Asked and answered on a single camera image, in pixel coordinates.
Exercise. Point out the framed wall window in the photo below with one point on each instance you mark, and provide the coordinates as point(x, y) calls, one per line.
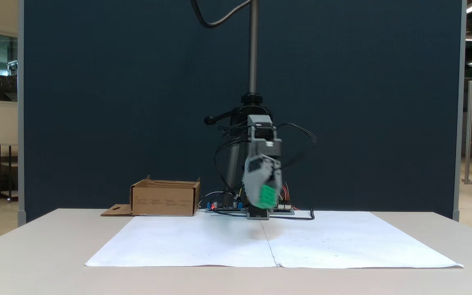
point(5, 67)

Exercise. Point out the black tripod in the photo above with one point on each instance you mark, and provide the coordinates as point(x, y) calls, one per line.
point(253, 61)

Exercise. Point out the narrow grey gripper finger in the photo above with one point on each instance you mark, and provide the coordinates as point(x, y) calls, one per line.
point(279, 180)

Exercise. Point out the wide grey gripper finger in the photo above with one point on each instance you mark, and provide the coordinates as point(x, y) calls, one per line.
point(254, 184)

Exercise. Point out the black cart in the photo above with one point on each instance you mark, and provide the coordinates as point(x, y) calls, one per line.
point(7, 172)

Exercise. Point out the white paper sheet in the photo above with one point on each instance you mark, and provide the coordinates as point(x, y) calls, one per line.
point(199, 241)

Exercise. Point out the dark blue partition panel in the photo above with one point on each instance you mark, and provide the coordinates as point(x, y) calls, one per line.
point(117, 102)

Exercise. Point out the blue circuit board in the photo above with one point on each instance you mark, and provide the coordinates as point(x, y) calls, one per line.
point(223, 209)

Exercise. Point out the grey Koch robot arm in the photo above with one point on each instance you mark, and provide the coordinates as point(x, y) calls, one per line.
point(260, 123)

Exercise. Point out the brown cardboard box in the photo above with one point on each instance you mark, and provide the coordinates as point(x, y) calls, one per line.
point(162, 200)

